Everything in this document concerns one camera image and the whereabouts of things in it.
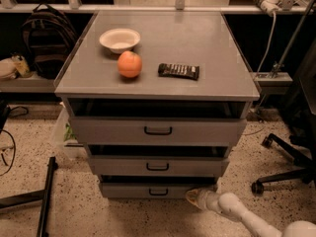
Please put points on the yellowish padded gripper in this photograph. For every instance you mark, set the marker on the yellowish padded gripper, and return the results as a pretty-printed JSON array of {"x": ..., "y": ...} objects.
[{"x": 208, "y": 199}]

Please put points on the grey drawer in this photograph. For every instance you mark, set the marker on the grey drawer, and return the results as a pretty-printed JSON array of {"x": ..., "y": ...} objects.
[
  {"x": 152, "y": 186},
  {"x": 158, "y": 131},
  {"x": 163, "y": 161}
]

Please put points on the dark backpack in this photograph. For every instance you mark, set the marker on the dark backpack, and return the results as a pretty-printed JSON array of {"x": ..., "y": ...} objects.
[{"x": 49, "y": 38}]

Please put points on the metal diagonal rod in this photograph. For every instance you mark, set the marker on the metal diagonal rod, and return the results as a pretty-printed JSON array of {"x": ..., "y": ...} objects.
[{"x": 278, "y": 65}]

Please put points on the grey top drawer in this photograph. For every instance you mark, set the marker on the grey top drawer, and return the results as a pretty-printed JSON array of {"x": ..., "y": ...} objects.
[{"x": 158, "y": 131}]

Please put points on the white power strip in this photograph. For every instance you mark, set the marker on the white power strip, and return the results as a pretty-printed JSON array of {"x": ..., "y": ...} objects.
[{"x": 268, "y": 6}]

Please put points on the grey middle drawer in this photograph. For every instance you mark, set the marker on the grey middle drawer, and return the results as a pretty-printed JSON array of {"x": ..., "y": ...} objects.
[{"x": 163, "y": 161}]

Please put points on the white rounded object on shelf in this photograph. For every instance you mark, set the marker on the white rounded object on shelf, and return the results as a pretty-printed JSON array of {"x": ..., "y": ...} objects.
[{"x": 7, "y": 69}]

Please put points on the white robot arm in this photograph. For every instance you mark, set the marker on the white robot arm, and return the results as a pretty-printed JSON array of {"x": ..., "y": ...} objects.
[{"x": 230, "y": 206}]

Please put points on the grey drawer cabinet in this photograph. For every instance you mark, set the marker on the grey drawer cabinet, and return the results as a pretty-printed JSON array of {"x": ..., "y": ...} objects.
[{"x": 191, "y": 38}]

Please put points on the dark snack bar wrapper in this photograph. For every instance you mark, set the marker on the dark snack bar wrapper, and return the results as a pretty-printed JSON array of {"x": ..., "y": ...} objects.
[{"x": 178, "y": 71}]

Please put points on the white bowl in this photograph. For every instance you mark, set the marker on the white bowl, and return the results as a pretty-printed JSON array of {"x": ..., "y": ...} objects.
[{"x": 119, "y": 40}]

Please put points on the black metal floor stand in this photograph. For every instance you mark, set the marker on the black metal floor stand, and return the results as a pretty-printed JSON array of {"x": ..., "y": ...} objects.
[{"x": 40, "y": 195}]

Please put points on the clear plastic bin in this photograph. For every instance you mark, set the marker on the clear plastic bin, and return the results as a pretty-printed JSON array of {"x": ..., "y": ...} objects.
[{"x": 63, "y": 139}]

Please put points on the orange fruit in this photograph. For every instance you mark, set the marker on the orange fruit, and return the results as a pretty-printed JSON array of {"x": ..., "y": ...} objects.
[{"x": 129, "y": 64}]

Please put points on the grey bottom drawer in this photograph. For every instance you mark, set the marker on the grey bottom drawer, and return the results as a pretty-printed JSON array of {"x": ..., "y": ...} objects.
[{"x": 152, "y": 186}]

